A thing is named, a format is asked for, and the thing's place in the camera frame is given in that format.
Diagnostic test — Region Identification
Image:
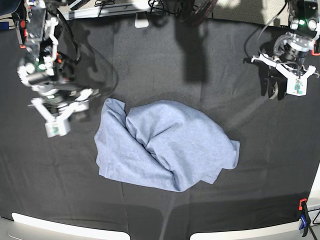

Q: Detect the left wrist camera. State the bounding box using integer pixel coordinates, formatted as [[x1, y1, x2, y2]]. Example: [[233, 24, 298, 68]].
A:
[[286, 77, 308, 97]]

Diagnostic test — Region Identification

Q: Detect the black table cloth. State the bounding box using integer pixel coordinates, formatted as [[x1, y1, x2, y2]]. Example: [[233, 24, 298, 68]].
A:
[[0, 17, 320, 240]]

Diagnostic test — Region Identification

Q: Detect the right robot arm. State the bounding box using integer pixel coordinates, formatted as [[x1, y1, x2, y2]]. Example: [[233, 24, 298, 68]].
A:
[[17, 0, 100, 123]]

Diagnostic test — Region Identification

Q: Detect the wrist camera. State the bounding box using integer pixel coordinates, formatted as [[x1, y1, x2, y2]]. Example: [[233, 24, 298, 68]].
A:
[[286, 77, 308, 97], [45, 119, 71, 138]]

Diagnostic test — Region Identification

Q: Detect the white camera mount foot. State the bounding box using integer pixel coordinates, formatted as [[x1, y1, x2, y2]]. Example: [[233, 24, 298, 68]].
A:
[[134, 12, 149, 29]]

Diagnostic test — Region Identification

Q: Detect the aluminium frame rail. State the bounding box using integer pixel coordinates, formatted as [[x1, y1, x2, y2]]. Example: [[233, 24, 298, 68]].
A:
[[62, 3, 151, 21]]

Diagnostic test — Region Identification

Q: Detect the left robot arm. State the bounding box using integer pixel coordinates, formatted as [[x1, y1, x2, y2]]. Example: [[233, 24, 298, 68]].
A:
[[251, 0, 320, 100]]

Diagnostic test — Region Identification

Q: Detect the red-black braided cable bundle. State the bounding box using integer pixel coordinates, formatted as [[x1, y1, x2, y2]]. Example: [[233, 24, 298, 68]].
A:
[[192, 0, 218, 26]]

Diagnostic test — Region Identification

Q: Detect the red-black clamp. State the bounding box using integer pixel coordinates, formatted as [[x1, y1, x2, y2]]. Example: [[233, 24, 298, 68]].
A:
[[311, 39, 320, 56], [14, 20, 27, 49]]

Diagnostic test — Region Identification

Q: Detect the red-black clamp far left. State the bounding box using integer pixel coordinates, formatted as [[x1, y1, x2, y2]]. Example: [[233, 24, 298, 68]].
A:
[[14, 20, 27, 49]]

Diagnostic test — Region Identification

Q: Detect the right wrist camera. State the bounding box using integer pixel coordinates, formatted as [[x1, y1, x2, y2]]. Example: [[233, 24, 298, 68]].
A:
[[45, 119, 71, 138]]

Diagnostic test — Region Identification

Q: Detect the blue-grey t-shirt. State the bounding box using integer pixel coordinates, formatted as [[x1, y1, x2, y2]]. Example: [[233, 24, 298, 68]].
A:
[[94, 98, 240, 192]]

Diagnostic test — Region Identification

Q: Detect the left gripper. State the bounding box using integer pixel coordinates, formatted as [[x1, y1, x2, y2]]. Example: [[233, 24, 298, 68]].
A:
[[250, 54, 316, 101]]

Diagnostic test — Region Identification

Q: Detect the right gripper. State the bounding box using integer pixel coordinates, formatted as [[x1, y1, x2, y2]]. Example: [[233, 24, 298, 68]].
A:
[[31, 88, 100, 122]]

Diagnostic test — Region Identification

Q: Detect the red-black clamp far right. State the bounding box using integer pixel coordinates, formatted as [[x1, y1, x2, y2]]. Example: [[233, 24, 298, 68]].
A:
[[311, 39, 320, 56]]

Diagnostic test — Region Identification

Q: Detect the red-blue clamp near right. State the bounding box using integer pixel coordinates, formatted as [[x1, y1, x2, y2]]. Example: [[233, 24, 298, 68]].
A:
[[298, 198, 311, 237]]

